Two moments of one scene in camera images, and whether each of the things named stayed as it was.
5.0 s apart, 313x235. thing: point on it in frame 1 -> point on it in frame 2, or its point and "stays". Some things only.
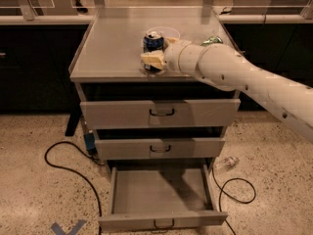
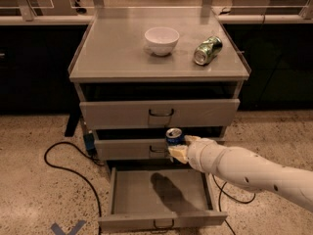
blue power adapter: x=89 y=138 stays
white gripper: x=172 y=59 -> x=200 y=154
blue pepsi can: x=153 y=41 -> x=174 y=136
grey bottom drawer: x=161 y=197 stays
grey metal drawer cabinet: x=143 y=117 stays
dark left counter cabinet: x=34 y=69 stays
